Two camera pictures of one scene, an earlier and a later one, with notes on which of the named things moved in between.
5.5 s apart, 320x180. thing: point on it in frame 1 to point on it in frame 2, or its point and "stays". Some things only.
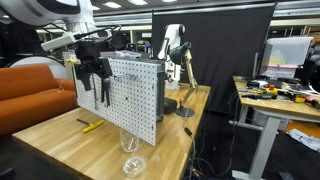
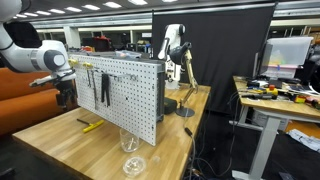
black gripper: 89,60 to 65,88
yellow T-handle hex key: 91,126 stays
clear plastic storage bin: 284,55 stays
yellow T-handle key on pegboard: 72,61 stays
